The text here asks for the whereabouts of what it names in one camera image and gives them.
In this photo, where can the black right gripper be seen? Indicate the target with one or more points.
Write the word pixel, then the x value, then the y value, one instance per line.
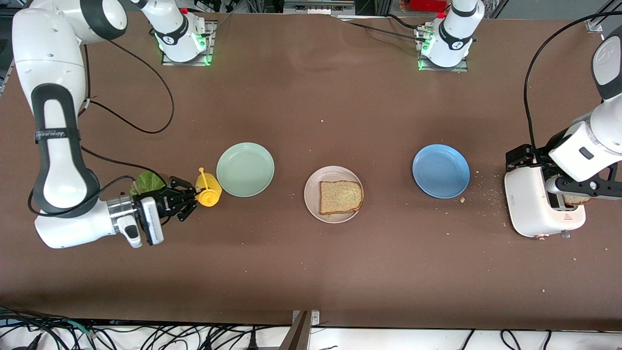
pixel 164 204

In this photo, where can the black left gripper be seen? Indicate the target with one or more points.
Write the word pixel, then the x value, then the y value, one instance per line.
pixel 520 157

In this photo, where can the yellow squeeze sauce bottle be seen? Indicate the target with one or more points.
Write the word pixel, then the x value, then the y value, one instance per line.
pixel 210 194

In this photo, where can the green lettuce leaf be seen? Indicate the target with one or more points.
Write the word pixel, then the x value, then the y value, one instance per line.
pixel 148 181

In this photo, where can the brown-crust bread slice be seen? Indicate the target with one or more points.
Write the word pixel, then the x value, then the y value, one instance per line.
pixel 577 199
pixel 340 197

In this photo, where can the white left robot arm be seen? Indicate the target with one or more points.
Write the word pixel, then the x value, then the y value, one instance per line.
pixel 457 34

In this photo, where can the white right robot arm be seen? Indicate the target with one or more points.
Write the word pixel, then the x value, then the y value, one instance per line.
pixel 53 73

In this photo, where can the mint green plate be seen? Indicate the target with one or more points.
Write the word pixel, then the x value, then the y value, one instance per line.
pixel 245 169

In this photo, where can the blue plate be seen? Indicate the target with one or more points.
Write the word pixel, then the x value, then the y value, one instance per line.
pixel 440 171

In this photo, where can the beige plate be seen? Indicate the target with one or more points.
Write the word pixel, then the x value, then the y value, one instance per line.
pixel 313 194

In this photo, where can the white toaster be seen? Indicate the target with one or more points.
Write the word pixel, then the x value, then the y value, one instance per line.
pixel 527 204

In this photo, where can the aluminium corner profile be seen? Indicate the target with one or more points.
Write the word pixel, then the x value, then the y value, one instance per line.
pixel 595 23

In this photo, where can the dark metal bar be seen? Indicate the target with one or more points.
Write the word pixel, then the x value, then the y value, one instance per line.
pixel 296 335

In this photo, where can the red box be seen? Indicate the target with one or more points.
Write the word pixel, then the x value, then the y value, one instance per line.
pixel 427 5

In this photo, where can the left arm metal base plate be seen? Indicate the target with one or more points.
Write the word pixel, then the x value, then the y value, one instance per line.
pixel 442 69

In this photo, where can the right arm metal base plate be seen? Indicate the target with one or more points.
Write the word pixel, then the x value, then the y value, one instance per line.
pixel 184 63

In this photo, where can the silver table edge bracket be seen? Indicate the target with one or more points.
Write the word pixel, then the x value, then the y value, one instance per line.
pixel 315 317

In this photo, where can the aluminium frame section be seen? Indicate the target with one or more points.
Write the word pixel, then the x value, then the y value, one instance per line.
pixel 316 7

